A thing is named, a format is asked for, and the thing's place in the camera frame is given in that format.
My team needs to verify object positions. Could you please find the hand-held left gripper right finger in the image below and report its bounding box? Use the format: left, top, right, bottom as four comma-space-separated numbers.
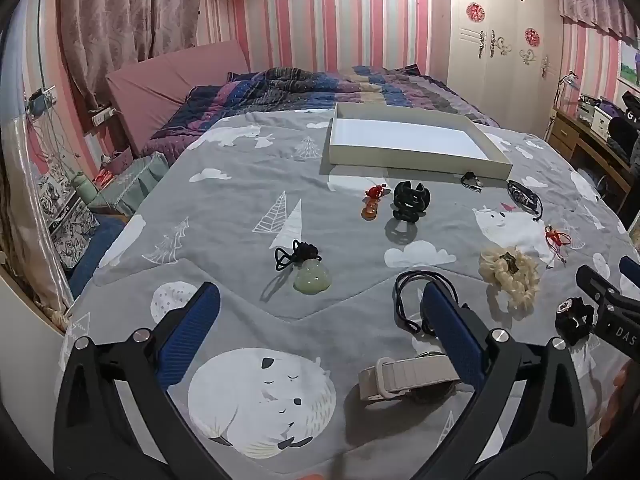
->
420, 280, 593, 480

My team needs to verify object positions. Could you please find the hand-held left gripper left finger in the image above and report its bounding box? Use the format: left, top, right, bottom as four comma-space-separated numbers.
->
52, 281, 236, 480

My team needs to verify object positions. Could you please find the red cord charm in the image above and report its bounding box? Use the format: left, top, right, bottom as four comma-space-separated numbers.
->
544, 224, 572, 266

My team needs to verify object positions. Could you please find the black braided bracelet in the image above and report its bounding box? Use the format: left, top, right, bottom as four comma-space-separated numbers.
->
506, 180, 545, 221

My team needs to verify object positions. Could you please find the green jade pendant black cord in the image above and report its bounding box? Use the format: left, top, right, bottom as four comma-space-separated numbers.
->
274, 240, 332, 293

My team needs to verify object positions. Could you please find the black hair claw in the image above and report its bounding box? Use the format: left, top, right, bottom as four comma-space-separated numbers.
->
391, 180, 432, 223

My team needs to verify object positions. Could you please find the orange pendant red knot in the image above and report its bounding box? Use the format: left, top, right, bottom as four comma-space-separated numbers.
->
361, 184, 388, 221

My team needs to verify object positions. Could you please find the shallow white cardboard tray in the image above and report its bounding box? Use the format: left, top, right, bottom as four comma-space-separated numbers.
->
321, 102, 514, 181

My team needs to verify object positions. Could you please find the person's right hand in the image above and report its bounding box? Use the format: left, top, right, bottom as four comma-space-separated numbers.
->
600, 360, 640, 441

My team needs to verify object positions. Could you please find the black scrunchie with charm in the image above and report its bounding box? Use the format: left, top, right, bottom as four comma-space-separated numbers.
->
555, 297, 596, 346

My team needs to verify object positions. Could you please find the cream scrunchie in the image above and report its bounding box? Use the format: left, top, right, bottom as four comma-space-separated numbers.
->
479, 245, 541, 313

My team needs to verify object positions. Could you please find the blue cloth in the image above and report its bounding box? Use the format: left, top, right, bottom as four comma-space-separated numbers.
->
67, 212, 126, 301

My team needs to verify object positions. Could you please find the black bag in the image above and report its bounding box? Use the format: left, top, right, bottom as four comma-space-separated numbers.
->
607, 91, 640, 161

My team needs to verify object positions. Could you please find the grey printed blanket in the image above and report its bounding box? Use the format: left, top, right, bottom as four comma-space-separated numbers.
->
60, 110, 640, 480

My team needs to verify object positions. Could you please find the wooden desk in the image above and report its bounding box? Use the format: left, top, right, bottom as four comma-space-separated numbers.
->
550, 107, 640, 211

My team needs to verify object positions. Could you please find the green pleated cloth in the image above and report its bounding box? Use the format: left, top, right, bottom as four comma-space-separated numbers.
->
90, 152, 171, 216

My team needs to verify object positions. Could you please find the black white floral box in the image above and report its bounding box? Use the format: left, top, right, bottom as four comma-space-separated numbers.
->
35, 170, 101, 268

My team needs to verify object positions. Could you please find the green thermos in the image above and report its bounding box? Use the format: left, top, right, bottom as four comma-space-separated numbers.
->
74, 172, 98, 206

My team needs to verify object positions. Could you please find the pink storage box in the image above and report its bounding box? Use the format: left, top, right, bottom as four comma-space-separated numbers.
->
102, 150, 136, 173

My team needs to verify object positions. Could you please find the beige satin cloth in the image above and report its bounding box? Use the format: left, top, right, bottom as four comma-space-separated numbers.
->
0, 115, 71, 331

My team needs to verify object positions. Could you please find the desk lamp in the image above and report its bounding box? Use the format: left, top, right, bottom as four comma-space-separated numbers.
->
552, 72, 581, 108

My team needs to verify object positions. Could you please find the cream wardrobe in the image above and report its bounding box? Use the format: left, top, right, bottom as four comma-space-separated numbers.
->
446, 0, 566, 141

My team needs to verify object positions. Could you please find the pink headboard cushion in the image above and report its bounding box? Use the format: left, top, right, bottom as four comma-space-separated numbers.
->
105, 40, 251, 158

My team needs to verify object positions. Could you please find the purple blue striped quilt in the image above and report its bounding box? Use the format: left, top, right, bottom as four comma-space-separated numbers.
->
140, 64, 501, 158

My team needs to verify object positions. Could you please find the short pink window curtain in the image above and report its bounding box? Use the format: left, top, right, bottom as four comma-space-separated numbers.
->
556, 0, 640, 43

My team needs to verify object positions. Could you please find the pink patterned curtain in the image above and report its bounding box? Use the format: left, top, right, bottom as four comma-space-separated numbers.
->
57, 0, 203, 111

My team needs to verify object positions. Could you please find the amber pendant black cord necklace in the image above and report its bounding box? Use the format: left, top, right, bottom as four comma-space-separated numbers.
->
394, 270, 473, 338

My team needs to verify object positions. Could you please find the beige watch strap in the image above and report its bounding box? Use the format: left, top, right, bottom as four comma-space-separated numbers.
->
357, 352, 463, 406

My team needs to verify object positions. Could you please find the wall socket with chargers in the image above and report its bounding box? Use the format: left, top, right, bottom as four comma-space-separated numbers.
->
25, 87, 58, 116

